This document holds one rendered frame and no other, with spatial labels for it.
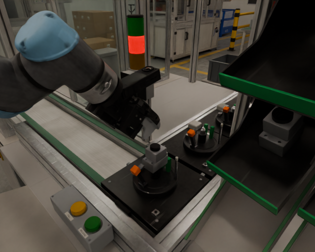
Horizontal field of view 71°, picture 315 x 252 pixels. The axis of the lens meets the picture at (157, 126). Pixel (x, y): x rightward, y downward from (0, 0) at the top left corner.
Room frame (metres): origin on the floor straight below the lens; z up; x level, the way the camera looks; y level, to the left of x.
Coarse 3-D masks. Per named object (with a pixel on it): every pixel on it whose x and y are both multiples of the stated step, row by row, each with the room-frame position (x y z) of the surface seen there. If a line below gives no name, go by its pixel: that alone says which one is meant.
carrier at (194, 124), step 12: (192, 120) 0.84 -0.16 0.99; (180, 132) 0.78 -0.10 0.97; (204, 132) 0.68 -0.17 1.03; (168, 144) 0.69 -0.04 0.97; (180, 144) 0.69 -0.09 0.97; (204, 144) 0.66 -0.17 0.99; (216, 144) 0.66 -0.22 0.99; (180, 156) 0.62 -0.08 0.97; (192, 156) 0.62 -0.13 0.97; (204, 156) 0.62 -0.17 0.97; (192, 168) 0.57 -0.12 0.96; (204, 168) 0.55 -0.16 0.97
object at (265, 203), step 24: (312, 120) 0.35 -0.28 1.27; (240, 144) 0.34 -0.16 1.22; (312, 144) 0.30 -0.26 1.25; (216, 168) 0.29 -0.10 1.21; (240, 168) 0.29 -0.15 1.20; (264, 168) 0.28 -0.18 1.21; (288, 168) 0.27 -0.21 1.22; (312, 168) 0.26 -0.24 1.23; (264, 192) 0.24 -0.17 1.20; (288, 192) 0.22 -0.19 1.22
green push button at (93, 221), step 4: (92, 216) 0.37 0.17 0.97; (96, 216) 0.37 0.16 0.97; (88, 220) 0.36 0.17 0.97; (92, 220) 0.36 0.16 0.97; (96, 220) 0.36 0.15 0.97; (84, 224) 0.35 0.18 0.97; (88, 224) 0.34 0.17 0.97; (92, 224) 0.34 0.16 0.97; (96, 224) 0.34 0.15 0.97; (100, 224) 0.35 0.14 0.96; (88, 228) 0.33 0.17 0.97; (92, 228) 0.33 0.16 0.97; (96, 228) 0.34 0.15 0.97
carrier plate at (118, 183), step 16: (112, 176) 0.52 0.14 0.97; (128, 176) 0.52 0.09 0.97; (192, 176) 0.52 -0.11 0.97; (112, 192) 0.45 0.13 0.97; (128, 192) 0.45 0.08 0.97; (176, 192) 0.45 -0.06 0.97; (192, 192) 0.45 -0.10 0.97; (128, 208) 0.40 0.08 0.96; (144, 208) 0.39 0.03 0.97; (160, 208) 0.39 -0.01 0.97; (176, 208) 0.39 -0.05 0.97; (160, 224) 0.35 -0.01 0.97
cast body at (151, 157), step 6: (150, 144) 0.50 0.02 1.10; (156, 144) 0.50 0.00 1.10; (150, 150) 0.49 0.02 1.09; (156, 150) 0.48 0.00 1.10; (162, 150) 0.49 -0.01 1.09; (150, 156) 0.48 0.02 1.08; (156, 156) 0.47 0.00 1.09; (162, 156) 0.49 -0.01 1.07; (144, 162) 0.48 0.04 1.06; (150, 162) 0.47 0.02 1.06; (156, 162) 0.47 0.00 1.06; (162, 162) 0.49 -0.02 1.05; (150, 168) 0.47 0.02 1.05; (156, 168) 0.47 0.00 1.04
